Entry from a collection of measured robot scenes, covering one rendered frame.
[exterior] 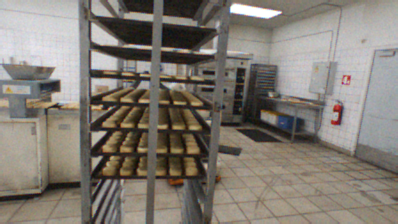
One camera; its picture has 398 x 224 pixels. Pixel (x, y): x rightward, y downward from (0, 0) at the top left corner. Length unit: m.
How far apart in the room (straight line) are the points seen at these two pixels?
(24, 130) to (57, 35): 4.62
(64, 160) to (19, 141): 0.45
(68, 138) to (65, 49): 4.42
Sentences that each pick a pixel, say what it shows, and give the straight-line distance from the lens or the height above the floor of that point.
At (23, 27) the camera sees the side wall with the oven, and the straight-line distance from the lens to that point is 7.25.
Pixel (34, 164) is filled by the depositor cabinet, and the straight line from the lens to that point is 2.72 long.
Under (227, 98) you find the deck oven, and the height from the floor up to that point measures 0.79.
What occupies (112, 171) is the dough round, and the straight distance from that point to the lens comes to 0.91.
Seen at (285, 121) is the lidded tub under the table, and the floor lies 0.41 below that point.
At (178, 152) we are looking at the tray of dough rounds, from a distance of 0.85.
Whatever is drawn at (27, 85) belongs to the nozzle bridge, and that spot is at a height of 1.14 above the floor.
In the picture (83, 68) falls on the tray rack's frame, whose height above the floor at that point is 1.34.
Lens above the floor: 1.34
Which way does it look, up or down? 9 degrees down
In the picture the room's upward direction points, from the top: 4 degrees clockwise
